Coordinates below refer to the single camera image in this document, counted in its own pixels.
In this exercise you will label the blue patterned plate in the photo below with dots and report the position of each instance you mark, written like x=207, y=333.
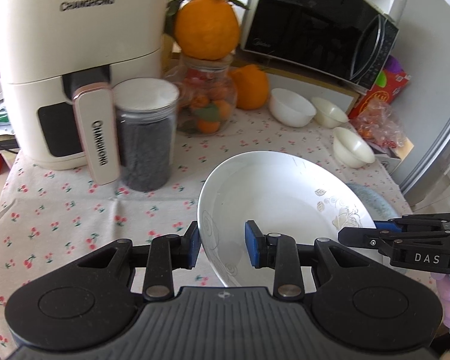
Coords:
x=378, y=202

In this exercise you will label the cherry print tablecloth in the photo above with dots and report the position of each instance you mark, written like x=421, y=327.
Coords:
x=78, y=213

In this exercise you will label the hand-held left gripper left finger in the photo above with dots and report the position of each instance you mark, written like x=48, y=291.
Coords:
x=192, y=247

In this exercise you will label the glass jar of small oranges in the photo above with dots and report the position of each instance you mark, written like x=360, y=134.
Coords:
x=210, y=112

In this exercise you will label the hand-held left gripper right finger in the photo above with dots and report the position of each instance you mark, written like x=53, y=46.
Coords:
x=252, y=245

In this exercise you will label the silver refrigerator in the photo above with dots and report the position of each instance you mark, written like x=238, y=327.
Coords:
x=435, y=138

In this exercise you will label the red cardboard box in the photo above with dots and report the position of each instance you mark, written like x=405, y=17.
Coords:
x=378, y=95

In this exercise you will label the green toy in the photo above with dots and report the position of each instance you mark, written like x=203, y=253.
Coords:
x=381, y=80

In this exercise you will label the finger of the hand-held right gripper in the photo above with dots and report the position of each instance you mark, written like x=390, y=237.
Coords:
x=416, y=251
x=420, y=222

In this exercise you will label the cream bowl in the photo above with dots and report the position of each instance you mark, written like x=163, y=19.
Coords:
x=330, y=114
x=354, y=150

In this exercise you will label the black and white microwave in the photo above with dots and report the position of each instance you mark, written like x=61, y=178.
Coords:
x=307, y=26

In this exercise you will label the white plate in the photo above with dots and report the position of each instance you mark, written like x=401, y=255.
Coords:
x=277, y=195

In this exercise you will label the purple toy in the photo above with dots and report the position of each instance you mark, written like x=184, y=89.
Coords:
x=393, y=63

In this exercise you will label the bright white bowl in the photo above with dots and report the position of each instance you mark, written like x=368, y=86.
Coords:
x=290, y=107

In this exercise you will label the clear jar of dark contents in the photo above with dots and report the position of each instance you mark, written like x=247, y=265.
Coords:
x=146, y=146

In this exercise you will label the clear plastic bag of oranges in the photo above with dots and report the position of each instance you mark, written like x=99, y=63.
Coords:
x=382, y=127

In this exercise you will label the cream air fryer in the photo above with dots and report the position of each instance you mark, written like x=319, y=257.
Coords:
x=78, y=45

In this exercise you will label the large orange with leaves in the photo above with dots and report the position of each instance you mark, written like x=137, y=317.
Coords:
x=206, y=26

